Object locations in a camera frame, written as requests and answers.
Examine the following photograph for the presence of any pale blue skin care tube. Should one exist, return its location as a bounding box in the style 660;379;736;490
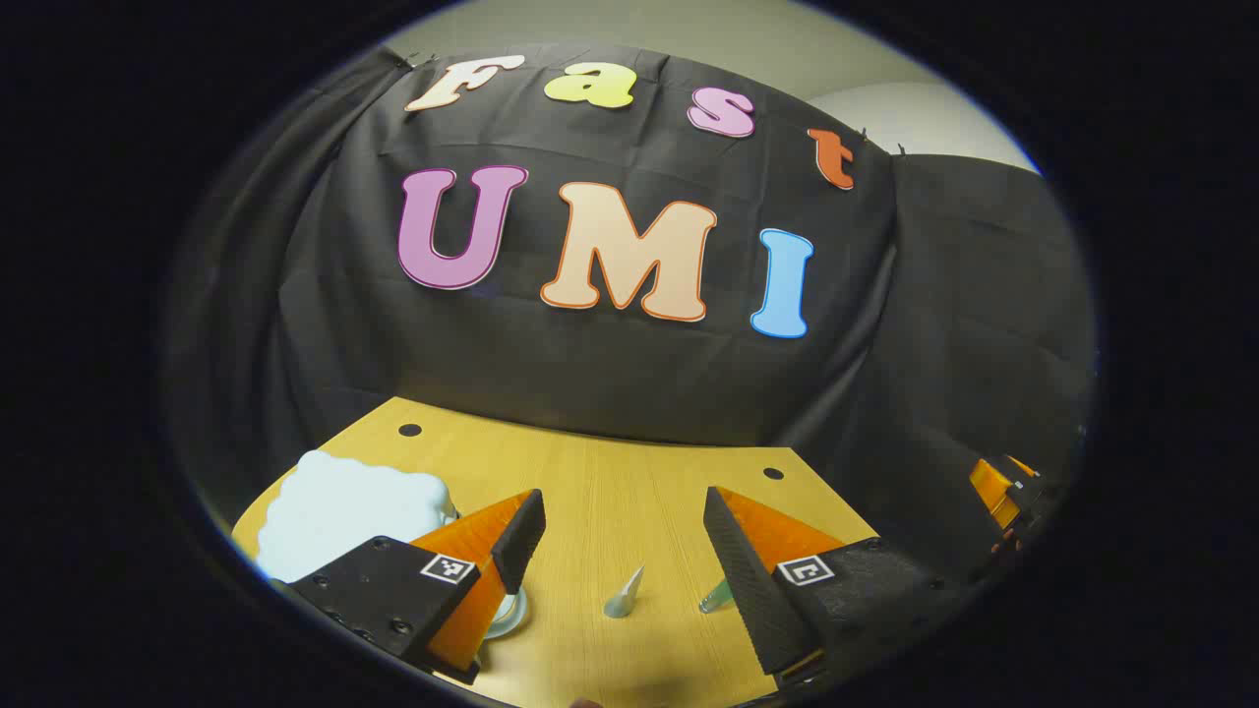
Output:
603;564;646;620

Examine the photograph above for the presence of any light blue suitcase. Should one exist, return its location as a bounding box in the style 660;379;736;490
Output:
256;450;530;640

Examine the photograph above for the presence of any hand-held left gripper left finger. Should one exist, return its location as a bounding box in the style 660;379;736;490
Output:
280;489;548;687

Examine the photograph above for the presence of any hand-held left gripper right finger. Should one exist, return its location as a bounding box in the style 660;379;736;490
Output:
702;485;980;694

